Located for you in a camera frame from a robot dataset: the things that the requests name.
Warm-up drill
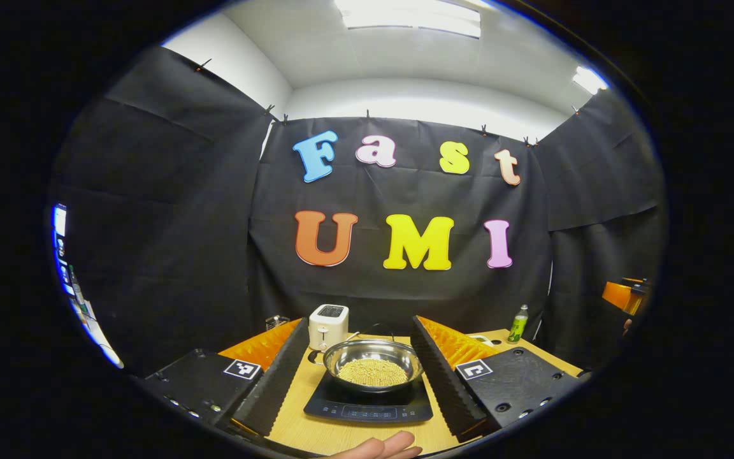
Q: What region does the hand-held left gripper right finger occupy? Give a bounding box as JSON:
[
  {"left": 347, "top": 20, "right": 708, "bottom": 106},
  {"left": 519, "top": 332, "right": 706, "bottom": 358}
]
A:
[{"left": 409, "top": 315, "right": 583, "bottom": 444}]

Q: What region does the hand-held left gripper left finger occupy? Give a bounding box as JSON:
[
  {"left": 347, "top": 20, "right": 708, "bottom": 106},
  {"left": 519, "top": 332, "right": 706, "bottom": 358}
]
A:
[{"left": 144, "top": 317, "right": 312, "bottom": 442}]

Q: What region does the pile of soybeans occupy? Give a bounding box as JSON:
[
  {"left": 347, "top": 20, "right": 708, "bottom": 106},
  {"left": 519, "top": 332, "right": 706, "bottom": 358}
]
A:
[{"left": 338, "top": 358, "right": 410, "bottom": 387}]

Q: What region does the black induction cooktop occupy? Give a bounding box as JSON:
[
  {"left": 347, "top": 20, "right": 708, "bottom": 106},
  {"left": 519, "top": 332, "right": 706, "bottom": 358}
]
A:
[{"left": 303, "top": 367, "right": 434, "bottom": 426}]

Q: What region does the stainless steel pot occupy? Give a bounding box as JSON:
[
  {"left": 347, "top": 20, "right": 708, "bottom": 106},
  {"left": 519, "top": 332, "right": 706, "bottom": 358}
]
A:
[{"left": 308, "top": 339, "right": 424, "bottom": 393}]

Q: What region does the white toaster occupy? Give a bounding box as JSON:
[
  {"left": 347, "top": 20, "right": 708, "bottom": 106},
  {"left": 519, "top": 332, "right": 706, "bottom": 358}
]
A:
[{"left": 308, "top": 304, "right": 349, "bottom": 352}]

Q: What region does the green label drink bottle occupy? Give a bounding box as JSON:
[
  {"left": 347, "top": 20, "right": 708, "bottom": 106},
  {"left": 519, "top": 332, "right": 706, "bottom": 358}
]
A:
[{"left": 508, "top": 304, "right": 529, "bottom": 344}]

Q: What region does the black backdrop cloth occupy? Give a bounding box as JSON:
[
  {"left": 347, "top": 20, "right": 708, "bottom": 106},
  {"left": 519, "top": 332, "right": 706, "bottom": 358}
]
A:
[{"left": 48, "top": 45, "right": 667, "bottom": 377}]

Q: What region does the ceiling light panel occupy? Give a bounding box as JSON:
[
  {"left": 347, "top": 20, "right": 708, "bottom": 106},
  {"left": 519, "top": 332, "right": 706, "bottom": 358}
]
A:
[
  {"left": 334, "top": 0, "right": 482, "bottom": 39},
  {"left": 572, "top": 66, "right": 610, "bottom": 96}
]

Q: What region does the row of black cloth clips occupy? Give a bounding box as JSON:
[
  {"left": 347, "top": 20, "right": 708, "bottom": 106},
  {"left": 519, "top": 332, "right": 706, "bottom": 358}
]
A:
[{"left": 195, "top": 59, "right": 581, "bottom": 149}]

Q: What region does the black power cable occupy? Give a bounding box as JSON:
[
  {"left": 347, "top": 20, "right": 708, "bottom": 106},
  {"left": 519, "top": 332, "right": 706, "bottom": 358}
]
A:
[{"left": 348, "top": 323, "right": 397, "bottom": 340}]

